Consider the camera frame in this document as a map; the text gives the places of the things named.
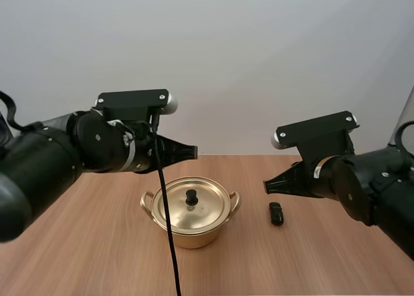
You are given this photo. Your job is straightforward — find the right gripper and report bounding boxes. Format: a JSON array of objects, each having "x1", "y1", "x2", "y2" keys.
[{"x1": 298, "y1": 160, "x2": 320, "y2": 198}]

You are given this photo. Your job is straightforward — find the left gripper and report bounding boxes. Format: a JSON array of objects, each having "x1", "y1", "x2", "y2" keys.
[{"x1": 133, "y1": 134, "x2": 168, "y2": 174}]

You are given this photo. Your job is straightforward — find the small grey toy car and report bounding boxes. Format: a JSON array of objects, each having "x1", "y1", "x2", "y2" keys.
[{"x1": 268, "y1": 201, "x2": 286, "y2": 227}]

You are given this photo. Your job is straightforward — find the gold lid with black knob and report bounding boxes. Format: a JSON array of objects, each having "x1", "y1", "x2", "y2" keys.
[{"x1": 151, "y1": 176, "x2": 232, "y2": 236}]

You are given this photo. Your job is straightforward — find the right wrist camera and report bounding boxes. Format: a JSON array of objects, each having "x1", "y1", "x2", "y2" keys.
[{"x1": 270, "y1": 110, "x2": 361, "y2": 163}]

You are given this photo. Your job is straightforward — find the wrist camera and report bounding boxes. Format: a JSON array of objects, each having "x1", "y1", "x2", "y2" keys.
[
  {"x1": 270, "y1": 110, "x2": 361, "y2": 163},
  {"x1": 95, "y1": 89, "x2": 179, "y2": 126}
]

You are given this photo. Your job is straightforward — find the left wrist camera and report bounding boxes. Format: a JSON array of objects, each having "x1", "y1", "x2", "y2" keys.
[{"x1": 95, "y1": 89, "x2": 179, "y2": 126}]

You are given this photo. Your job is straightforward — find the black cable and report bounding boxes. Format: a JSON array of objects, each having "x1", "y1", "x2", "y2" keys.
[
  {"x1": 0, "y1": 90, "x2": 21, "y2": 131},
  {"x1": 393, "y1": 120, "x2": 414, "y2": 163},
  {"x1": 151, "y1": 113, "x2": 183, "y2": 296}
]

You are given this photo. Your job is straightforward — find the gold pot with two handles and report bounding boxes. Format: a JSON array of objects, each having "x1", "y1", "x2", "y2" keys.
[{"x1": 140, "y1": 176, "x2": 242, "y2": 250}]

